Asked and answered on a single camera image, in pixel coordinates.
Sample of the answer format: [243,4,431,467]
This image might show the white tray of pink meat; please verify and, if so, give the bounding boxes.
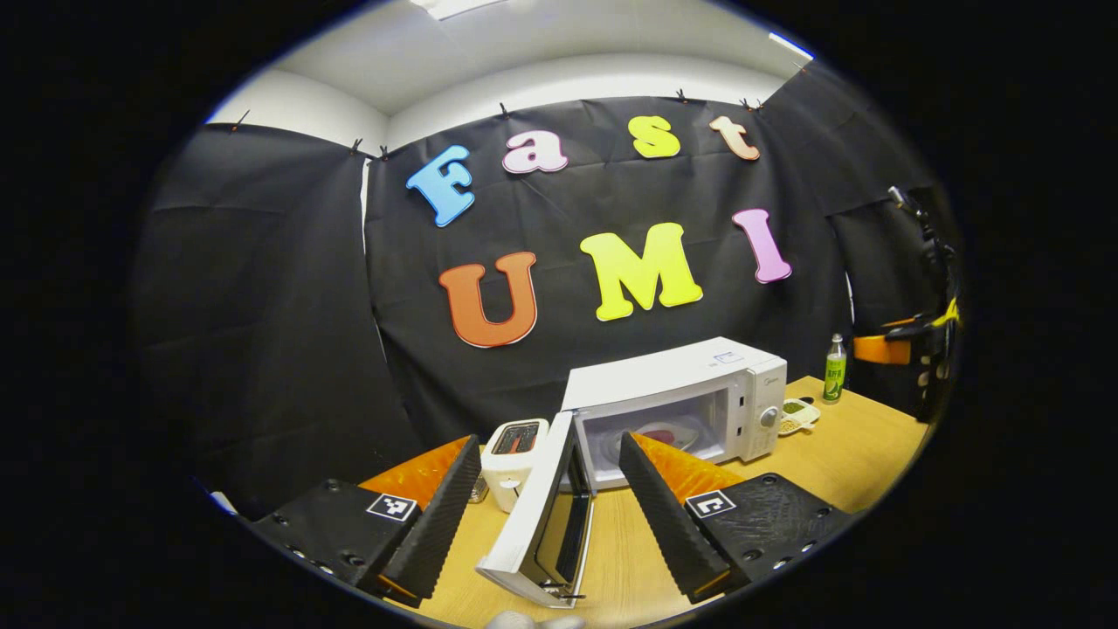
[625,419,704,455]

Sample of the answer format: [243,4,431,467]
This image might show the black backdrop cloth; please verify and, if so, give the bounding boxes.
[131,61,962,516]

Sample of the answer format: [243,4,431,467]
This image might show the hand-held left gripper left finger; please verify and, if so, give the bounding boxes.
[249,434,483,608]

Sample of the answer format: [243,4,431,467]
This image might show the white divided dish of beans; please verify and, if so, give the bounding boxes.
[777,397,822,436]

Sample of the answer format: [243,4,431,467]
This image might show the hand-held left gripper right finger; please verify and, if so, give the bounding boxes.
[618,432,857,604]

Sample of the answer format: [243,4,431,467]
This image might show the white microwave oven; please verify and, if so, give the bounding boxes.
[476,336,789,610]

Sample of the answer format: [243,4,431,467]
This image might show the green drink bottle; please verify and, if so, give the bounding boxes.
[823,333,848,404]

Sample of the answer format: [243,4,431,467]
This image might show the white toaster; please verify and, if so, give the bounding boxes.
[480,418,551,514]

